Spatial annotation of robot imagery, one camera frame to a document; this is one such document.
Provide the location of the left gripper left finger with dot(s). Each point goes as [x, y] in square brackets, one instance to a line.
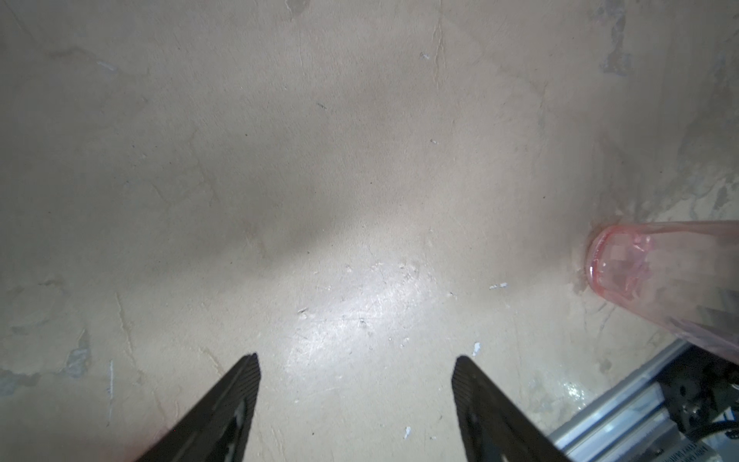
[217, 427]

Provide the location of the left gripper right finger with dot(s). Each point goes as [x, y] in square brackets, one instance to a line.
[492, 428]

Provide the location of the clear pink cup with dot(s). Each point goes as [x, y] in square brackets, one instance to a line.
[680, 276]

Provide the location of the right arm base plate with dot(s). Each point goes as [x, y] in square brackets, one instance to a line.
[700, 392]

